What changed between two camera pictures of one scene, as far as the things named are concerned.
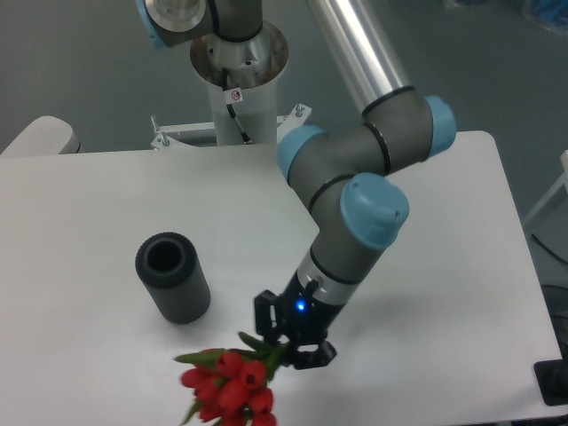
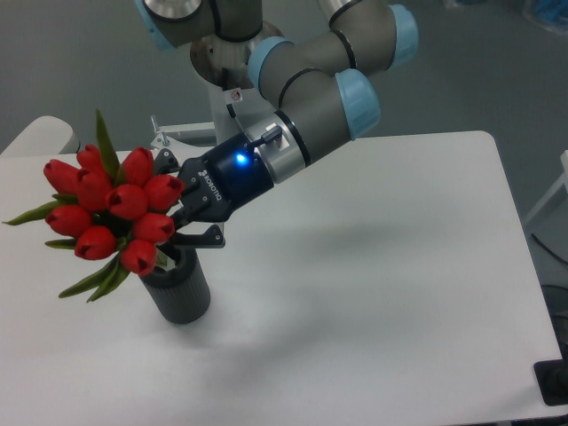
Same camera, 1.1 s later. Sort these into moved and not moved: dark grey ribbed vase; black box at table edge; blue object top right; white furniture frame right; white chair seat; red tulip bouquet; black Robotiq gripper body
Moved: red tulip bouquet; black Robotiq gripper body
Not moved: blue object top right; dark grey ribbed vase; white chair seat; black box at table edge; white furniture frame right
